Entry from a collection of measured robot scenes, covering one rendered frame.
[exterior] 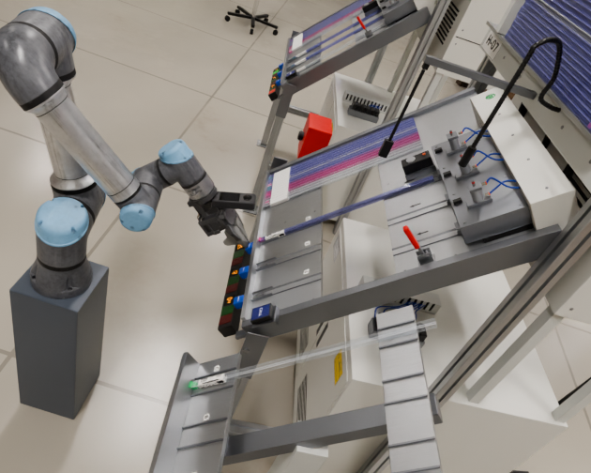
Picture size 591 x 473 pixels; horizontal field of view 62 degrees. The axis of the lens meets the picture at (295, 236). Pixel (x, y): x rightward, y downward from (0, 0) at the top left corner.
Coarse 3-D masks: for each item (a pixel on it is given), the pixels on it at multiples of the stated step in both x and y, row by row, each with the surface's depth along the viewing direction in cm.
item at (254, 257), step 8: (264, 184) 161; (264, 192) 157; (264, 200) 154; (264, 208) 152; (264, 216) 149; (256, 224) 144; (256, 232) 141; (256, 240) 138; (256, 248) 136; (256, 256) 134; (248, 272) 128; (248, 280) 126; (248, 288) 123; (248, 296) 121; (248, 304) 120; (248, 312) 119
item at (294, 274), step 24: (312, 192) 147; (288, 216) 144; (312, 216) 138; (288, 240) 135; (312, 240) 130; (264, 264) 132; (288, 264) 127; (312, 264) 122; (264, 288) 124; (288, 288) 120; (312, 288) 116
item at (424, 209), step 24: (432, 120) 146; (456, 120) 140; (432, 144) 137; (384, 168) 139; (408, 192) 126; (432, 192) 121; (408, 216) 119; (432, 216) 115; (408, 240) 112; (432, 240) 109; (456, 240) 106; (480, 240) 102; (408, 264) 107
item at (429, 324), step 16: (432, 320) 84; (368, 336) 87; (384, 336) 86; (400, 336) 85; (304, 352) 92; (320, 352) 90; (336, 352) 89; (256, 368) 94; (272, 368) 93; (192, 384) 99
